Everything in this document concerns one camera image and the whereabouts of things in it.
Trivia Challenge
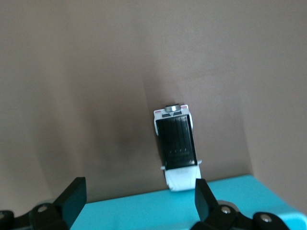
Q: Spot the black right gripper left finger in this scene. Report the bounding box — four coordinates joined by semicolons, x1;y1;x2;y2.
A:
0;176;87;230

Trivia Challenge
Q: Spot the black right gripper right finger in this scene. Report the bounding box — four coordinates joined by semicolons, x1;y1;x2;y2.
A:
191;177;292;230

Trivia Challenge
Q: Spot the white jeep toy black roof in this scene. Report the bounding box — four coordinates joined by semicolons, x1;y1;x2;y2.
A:
153;103;202;192

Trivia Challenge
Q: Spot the teal plastic storage bin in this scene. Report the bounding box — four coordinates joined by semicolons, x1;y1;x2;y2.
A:
71;174;307;230

